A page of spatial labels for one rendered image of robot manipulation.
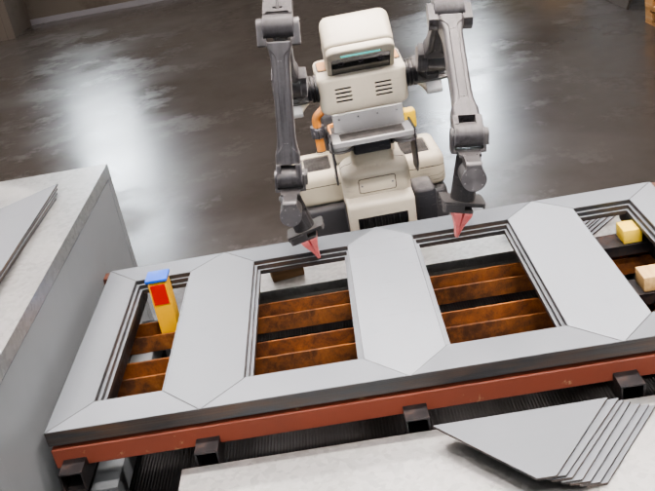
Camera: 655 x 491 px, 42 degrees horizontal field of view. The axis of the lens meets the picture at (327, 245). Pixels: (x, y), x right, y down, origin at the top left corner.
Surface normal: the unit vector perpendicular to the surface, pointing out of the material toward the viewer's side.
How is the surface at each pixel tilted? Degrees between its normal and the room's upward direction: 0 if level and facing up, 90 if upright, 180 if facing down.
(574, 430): 0
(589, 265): 0
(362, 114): 90
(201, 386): 0
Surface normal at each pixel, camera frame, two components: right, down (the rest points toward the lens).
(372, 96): 0.11, 0.55
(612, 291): -0.16, -0.89
